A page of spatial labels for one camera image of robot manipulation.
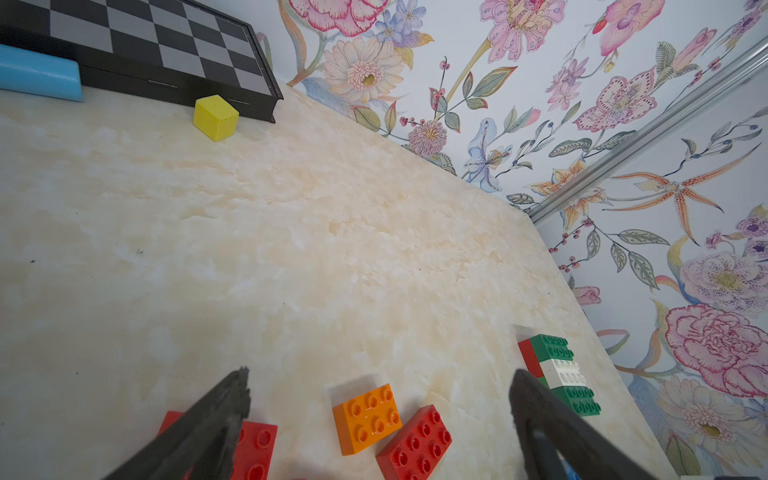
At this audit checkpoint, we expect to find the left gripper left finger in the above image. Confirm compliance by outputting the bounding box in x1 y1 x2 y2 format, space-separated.
106 367 251 480

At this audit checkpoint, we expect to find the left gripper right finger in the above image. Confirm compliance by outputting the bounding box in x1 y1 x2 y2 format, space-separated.
509 369 653 479

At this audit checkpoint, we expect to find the white lego brick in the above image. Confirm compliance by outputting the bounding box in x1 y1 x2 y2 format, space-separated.
539 359 587 389

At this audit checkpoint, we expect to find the small orange lego brick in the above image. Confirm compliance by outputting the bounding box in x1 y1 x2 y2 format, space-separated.
332 384 403 456

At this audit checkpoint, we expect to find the small red lego brick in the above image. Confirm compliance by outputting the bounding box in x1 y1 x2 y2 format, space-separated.
518 340 544 378

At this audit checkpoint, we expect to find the yellow cube block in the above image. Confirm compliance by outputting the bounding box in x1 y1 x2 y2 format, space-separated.
193 95 239 142

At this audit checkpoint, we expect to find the black grey chessboard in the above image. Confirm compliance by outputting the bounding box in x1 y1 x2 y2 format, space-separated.
1 0 283 122

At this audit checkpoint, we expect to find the light blue cylinder block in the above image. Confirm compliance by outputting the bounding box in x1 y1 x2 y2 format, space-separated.
0 45 83 102

